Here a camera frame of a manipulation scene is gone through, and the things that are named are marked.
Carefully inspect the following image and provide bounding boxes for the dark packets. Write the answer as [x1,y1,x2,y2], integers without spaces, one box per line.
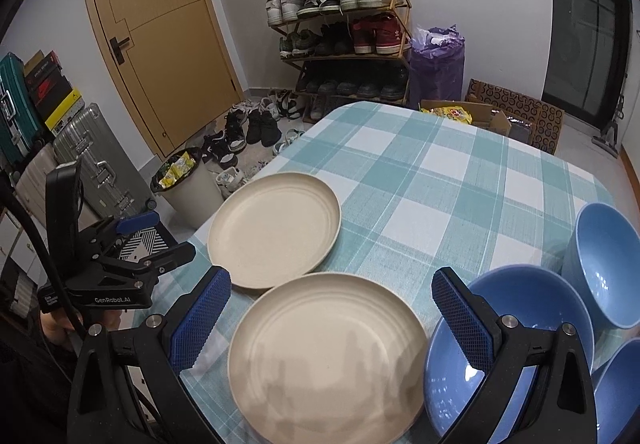
[509,118,537,146]

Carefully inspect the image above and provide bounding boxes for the stick vacuum cleaner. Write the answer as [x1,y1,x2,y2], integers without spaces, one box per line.
[591,29,627,158]

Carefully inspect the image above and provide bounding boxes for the shoe rack with shoes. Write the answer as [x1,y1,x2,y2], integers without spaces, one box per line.
[250,0,413,100]

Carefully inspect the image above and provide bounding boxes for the beige suitcase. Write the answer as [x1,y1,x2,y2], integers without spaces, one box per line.
[12,141,63,225]

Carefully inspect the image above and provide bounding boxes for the yellow wrappers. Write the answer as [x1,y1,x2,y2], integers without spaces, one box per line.
[159,151,197,187]

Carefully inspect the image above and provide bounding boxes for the yellow black shoe box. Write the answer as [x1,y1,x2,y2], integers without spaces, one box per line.
[44,88,86,134]

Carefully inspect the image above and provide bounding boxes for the black door handle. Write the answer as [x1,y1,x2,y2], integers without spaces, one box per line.
[108,36,132,64]

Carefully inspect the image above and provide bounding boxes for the yellow snack packet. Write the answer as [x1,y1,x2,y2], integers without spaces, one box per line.
[421,106,474,126]

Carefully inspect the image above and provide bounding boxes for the person's left hand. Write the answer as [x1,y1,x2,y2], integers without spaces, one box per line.
[40,309,122,350]

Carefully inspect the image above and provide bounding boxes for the patterned flat cardboard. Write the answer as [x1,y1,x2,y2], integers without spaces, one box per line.
[466,78,566,156]

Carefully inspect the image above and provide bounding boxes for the open cardboard box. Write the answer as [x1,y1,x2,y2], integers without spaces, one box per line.
[418,99,515,141]

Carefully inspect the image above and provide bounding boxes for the scattered shoes pile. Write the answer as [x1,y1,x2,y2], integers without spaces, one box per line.
[197,88,307,187]

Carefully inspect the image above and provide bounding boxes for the teal suitcase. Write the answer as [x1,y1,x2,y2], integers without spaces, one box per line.
[0,52,45,177]

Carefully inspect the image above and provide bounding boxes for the teal checked tablecloth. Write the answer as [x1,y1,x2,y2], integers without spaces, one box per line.
[122,101,640,444]

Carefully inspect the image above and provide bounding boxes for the black glass door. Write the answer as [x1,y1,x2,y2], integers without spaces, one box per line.
[541,0,633,126]

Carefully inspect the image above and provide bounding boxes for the beige trash bin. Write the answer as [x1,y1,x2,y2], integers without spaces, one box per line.
[149,148,226,231]

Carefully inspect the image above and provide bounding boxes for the stack of shoe boxes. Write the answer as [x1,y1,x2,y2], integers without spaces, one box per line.
[27,66,71,117]

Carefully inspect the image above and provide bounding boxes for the silver suitcase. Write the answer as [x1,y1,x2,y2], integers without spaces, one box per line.
[51,103,153,227]

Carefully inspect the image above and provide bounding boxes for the beige plate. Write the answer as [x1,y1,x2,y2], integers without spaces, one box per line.
[226,273,432,441]
[206,172,343,293]

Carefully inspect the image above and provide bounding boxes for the yellow wooden door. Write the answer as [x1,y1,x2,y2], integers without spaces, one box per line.
[79,0,247,160]

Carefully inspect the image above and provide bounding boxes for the white drawer cabinet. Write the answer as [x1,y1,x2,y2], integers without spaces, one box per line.
[0,207,48,322]

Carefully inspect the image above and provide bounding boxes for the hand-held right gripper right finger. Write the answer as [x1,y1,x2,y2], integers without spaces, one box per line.
[431,267,598,444]

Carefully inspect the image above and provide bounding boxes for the purple bag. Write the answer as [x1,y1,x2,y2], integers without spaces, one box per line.
[409,23,467,106]

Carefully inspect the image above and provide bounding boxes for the black cable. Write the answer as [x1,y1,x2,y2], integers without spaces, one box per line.
[0,174,88,342]

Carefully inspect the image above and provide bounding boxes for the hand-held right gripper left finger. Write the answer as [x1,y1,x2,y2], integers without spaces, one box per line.
[67,265,233,444]

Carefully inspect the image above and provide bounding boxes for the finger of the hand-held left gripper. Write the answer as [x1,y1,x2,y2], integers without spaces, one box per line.
[92,211,161,250]
[74,243,197,286]

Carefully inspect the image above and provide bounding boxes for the large blue bowl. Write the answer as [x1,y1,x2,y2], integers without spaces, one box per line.
[423,264,597,444]

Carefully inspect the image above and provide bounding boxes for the small blue bowl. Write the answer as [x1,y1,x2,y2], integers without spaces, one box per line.
[560,201,640,331]
[591,337,640,444]

